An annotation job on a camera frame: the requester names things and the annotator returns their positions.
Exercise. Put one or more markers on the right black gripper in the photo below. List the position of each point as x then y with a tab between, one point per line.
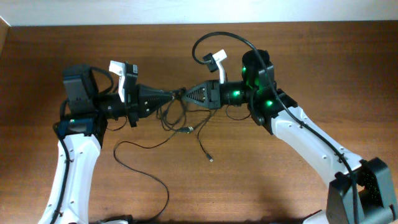
212	95

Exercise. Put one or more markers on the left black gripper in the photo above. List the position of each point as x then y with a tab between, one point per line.
138	102

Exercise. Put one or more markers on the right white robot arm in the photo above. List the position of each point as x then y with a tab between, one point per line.
359	191

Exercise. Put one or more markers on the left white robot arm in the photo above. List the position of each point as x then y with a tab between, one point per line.
94	96

